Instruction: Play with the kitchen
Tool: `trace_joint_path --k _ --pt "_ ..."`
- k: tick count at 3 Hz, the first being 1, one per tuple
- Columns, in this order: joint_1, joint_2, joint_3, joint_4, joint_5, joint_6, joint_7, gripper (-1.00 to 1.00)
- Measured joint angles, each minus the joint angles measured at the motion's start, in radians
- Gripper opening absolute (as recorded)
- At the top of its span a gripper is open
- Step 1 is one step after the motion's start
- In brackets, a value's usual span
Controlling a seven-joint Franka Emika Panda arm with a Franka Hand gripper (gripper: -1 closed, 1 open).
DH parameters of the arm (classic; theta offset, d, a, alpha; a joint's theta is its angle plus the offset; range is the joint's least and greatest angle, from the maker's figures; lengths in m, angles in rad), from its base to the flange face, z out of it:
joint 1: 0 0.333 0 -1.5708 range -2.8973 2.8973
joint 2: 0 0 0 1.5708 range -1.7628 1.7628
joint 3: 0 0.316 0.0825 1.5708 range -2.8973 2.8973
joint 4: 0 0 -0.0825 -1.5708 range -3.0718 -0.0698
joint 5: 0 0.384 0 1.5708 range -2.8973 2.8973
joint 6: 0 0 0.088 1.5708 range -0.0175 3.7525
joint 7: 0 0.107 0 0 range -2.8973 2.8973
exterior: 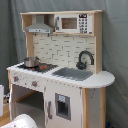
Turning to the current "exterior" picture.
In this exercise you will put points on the silver cooking pot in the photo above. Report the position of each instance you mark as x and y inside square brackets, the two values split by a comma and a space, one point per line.
[31, 61]

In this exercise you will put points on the grey cabinet door handle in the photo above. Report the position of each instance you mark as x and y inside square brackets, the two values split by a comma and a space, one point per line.
[49, 110]

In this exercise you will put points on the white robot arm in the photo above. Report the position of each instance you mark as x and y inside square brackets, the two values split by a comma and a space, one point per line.
[1, 96]

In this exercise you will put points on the grey sink basin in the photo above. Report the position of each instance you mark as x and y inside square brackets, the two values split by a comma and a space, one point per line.
[73, 74]

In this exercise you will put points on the black stovetop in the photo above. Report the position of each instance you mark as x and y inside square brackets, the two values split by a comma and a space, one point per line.
[41, 67]

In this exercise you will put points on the left red stove knob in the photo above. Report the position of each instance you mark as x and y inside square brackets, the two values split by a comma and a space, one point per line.
[15, 78]

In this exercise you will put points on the toy microwave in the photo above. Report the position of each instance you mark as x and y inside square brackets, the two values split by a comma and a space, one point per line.
[74, 23]

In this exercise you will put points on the grey range hood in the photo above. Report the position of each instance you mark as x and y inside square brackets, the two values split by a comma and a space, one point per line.
[39, 26]

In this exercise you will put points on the red stove knob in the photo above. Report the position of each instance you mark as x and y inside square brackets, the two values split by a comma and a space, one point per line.
[15, 78]
[34, 83]

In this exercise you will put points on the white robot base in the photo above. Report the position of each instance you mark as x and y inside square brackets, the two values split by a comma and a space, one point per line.
[21, 121]

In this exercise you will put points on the black faucet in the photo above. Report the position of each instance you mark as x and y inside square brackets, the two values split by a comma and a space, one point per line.
[82, 64]

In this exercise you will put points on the right red stove knob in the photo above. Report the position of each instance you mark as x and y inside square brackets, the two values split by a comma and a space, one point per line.
[34, 83]

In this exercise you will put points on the wooden toy kitchen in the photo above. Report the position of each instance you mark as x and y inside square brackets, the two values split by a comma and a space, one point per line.
[87, 97]

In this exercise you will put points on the grey ice dispenser panel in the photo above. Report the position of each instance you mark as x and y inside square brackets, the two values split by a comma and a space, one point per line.
[63, 108]

